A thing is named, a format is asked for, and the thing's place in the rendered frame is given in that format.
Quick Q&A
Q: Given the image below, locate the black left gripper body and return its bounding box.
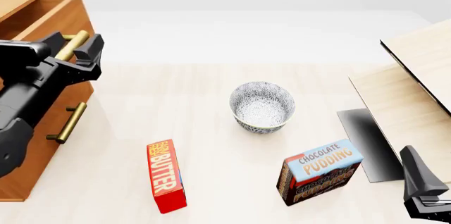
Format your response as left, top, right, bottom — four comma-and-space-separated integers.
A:
35, 56, 104, 93

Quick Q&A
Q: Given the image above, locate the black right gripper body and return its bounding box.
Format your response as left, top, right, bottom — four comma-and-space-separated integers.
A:
403, 191, 451, 221

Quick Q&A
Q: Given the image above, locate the red butter box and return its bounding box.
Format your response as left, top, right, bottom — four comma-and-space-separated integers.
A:
146, 138, 188, 215

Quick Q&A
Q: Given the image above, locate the wooden drawer front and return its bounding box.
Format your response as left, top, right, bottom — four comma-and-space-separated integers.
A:
0, 80, 95, 203

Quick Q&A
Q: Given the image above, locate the brass drawer handle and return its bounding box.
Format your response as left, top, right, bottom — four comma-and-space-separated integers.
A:
46, 101, 88, 144
54, 30, 90, 62

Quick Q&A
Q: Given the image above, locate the pale wooden shelf unit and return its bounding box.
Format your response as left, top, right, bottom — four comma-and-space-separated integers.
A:
347, 18, 451, 184

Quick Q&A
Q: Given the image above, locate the wooden drawer with light interior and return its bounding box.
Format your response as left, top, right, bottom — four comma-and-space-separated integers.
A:
0, 0, 96, 90

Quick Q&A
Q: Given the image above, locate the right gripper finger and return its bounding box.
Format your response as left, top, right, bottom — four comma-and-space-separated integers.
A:
399, 144, 450, 201

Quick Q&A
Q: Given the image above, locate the chocolate pudding box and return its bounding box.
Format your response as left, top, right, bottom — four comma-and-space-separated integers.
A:
276, 138, 364, 207

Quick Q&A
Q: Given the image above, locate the grey patterned bowl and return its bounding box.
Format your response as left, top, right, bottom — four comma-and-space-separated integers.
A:
229, 80, 296, 135

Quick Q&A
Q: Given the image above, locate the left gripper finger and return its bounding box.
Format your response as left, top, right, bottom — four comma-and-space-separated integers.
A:
72, 33, 106, 68
37, 30, 66, 57

